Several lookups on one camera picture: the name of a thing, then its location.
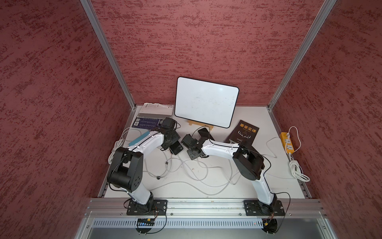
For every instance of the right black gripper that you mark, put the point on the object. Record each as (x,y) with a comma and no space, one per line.
(192,156)

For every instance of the teal flat card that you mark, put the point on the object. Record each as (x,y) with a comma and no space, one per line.
(140,139)

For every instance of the dark brown book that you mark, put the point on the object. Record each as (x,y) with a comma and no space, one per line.
(243,132)

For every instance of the purple and grey booklet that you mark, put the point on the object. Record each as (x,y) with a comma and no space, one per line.
(151,115)

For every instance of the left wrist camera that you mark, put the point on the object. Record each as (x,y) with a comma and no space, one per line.
(169,123)

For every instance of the aluminium front rail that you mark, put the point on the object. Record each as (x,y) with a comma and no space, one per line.
(209,208)

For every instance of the phone with pink case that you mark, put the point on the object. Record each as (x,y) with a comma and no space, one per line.
(172,150)

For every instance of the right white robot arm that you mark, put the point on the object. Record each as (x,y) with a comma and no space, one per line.
(248,161)

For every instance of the black phone on right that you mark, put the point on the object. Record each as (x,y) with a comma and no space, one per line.
(204,135)

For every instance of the white board with black frame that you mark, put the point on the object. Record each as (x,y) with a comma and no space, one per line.
(205,102)

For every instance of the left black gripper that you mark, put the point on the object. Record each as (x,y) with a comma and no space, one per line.
(175,137)

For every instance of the left aluminium corner post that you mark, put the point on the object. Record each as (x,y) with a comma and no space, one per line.
(91,14)

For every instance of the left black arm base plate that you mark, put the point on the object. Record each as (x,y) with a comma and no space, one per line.
(156,207)

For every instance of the right aluminium corner post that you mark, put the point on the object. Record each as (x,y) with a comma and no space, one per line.
(318,22)

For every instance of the wooden board stand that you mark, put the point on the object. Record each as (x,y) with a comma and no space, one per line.
(191,122)

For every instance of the orange power strip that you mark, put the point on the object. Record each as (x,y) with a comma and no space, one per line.
(287,144)

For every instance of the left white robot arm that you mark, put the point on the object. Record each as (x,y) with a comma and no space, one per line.
(126,169)

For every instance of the phone with white case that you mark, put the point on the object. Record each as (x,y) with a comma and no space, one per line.
(177,145)

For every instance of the aluminium corner post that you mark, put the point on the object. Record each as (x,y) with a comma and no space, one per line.
(318,22)
(91,14)

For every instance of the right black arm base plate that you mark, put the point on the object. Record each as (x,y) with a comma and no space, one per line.
(257,208)

